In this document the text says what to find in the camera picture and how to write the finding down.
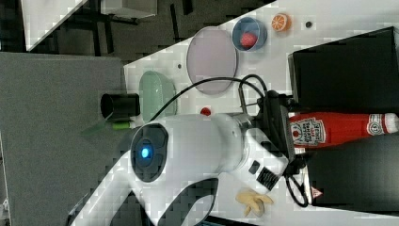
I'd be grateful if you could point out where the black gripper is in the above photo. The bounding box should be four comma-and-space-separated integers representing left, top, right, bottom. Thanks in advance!
257, 90, 295, 162

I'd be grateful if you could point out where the red ketchup bottle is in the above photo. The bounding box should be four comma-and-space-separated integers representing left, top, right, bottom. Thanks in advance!
289, 112, 398, 149

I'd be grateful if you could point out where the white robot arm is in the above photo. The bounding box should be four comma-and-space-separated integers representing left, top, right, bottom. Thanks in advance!
68, 90, 295, 226

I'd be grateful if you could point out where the black toaster oven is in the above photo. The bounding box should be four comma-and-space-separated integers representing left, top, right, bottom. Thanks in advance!
289, 27, 398, 216

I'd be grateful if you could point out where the small red strawberry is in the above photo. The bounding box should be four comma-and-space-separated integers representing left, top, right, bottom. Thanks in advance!
200, 107, 212, 116

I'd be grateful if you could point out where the red fruit in bowl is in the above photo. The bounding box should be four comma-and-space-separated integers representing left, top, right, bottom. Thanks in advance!
240, 32, 258, 49

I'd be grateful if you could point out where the peeled banana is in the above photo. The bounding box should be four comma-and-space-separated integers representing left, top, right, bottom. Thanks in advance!
235, 189, 273, 218

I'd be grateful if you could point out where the lilac round plate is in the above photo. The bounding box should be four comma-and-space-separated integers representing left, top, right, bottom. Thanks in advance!
186, 26, 238, 83

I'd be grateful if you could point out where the orange slice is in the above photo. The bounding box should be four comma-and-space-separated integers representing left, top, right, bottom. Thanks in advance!
271, 13, 292, 32

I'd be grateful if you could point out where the blue bowl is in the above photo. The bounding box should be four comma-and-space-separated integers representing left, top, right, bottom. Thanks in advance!
231, 17, 267, 52

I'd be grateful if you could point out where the green perforated colander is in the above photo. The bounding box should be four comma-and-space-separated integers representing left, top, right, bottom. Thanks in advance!
139, 71, 176, 122

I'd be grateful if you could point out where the black pot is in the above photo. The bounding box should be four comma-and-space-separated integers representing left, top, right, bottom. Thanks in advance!
100, 93, 140, 121

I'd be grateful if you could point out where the green spatula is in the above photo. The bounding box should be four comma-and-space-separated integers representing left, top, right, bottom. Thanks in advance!
81, 121, 136, 136

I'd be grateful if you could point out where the black cable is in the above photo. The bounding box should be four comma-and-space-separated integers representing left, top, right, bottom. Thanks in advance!
149, 73, 269, 123

